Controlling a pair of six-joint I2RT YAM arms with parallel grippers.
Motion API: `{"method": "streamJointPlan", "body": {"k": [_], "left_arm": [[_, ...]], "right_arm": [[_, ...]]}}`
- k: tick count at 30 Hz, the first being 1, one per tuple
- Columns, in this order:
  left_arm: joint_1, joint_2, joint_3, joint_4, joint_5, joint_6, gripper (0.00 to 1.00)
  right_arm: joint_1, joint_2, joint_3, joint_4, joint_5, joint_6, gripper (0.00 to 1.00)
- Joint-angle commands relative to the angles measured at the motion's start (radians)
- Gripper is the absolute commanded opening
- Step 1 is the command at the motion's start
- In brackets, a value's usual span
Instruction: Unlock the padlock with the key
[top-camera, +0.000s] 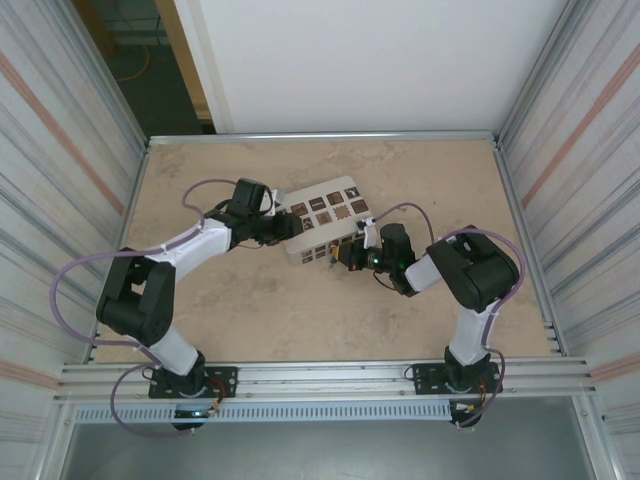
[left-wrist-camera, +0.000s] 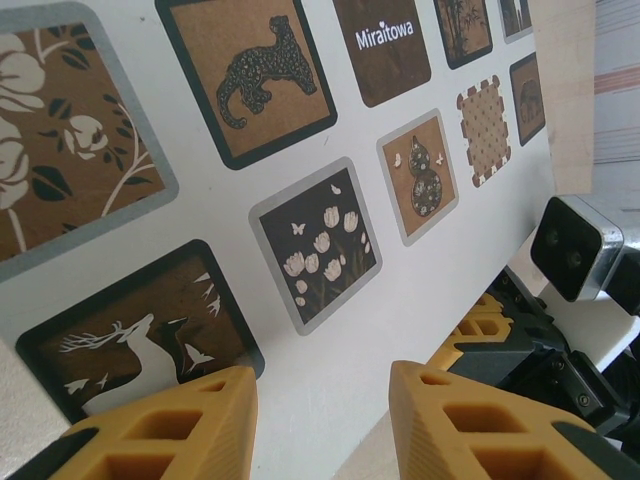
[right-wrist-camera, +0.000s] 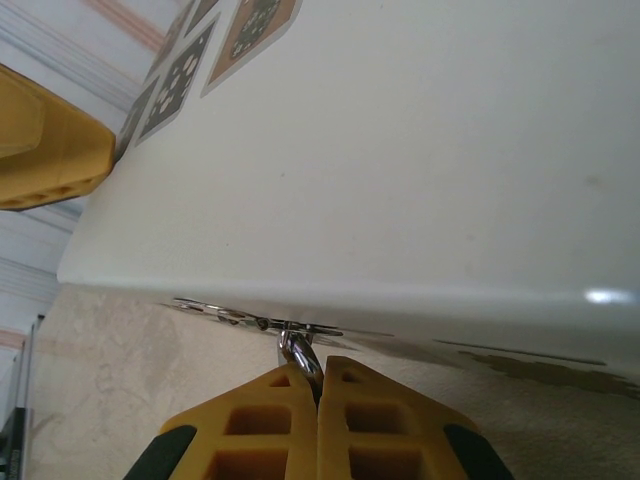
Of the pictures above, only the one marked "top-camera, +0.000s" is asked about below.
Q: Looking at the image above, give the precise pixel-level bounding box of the beige box with picture tiles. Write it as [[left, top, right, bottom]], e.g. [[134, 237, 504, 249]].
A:
[[277, 174, 374, 268]]

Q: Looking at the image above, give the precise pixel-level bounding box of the grey metal sheet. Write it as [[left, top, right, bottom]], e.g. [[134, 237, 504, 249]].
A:
[[59, 397, 609, 480]]

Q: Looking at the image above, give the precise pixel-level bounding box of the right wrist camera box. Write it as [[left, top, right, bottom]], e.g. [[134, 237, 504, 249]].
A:
[[357, 217, 380, 250]]

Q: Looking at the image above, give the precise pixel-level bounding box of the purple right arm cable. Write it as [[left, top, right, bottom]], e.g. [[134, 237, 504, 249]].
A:
[[372, 201, 526, 429]]

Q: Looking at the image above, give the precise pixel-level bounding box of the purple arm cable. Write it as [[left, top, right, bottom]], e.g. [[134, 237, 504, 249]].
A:
[[49, 177, 241, 437], [372, 201, 526, 429]]

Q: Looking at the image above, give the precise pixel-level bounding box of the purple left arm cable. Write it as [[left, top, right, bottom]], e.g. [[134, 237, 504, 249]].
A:
[[49, 177, 241, 437]]

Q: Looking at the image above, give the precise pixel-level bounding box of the aluminium table end rail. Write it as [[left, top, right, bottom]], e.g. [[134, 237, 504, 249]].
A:
[[147, 130, 501, 146]]

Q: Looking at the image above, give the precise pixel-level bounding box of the aluminium table side rail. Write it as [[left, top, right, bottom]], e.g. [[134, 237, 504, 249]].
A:
[[494, 139, 569, 357], [89, 142, 151, 364]]

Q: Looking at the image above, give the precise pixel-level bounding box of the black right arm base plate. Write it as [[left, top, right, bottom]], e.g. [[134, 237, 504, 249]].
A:
[[410, 363, 503, 396]]

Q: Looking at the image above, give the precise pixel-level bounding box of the perforated grey cable tray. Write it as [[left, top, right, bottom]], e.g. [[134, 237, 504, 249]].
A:
[[73, 399, 451, 424]]

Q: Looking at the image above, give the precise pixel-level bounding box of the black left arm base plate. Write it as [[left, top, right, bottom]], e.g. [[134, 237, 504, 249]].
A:
[[148, 365, 239, 400]]

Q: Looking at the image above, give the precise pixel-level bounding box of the wooden door frame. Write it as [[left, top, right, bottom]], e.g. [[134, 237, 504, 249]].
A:
[[154, 0, 217, 134]]

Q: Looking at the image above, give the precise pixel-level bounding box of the orange floor cable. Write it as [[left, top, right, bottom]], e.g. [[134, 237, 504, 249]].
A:
[[115, 43, 155, 84]]

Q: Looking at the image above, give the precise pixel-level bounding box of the wooden furniture post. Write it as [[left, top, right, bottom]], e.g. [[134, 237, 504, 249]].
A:
[[87, 0, 120, 61]]

